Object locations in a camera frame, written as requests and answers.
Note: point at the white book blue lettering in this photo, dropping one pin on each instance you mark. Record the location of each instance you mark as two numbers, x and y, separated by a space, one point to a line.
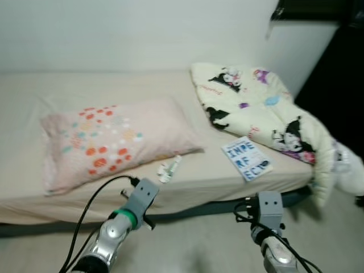
247 159

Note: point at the pink dotted pillow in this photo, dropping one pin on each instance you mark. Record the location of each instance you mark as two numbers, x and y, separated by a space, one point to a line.
142 136

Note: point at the bed with cream sheet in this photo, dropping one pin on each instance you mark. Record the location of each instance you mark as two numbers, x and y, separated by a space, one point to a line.
227 176

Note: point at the small white green tube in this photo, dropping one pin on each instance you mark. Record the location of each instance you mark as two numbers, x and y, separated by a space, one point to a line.
168 170

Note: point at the cream cartoon print blanket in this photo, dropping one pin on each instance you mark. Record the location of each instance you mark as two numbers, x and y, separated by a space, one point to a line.
250 108

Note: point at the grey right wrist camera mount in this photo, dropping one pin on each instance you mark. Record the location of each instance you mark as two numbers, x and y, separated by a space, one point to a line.
270 207

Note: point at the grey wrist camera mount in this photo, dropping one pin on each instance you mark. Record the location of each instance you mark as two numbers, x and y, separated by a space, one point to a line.
270 207
142 196

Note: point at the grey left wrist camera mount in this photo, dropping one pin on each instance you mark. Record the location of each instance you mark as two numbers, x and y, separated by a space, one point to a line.
142 196

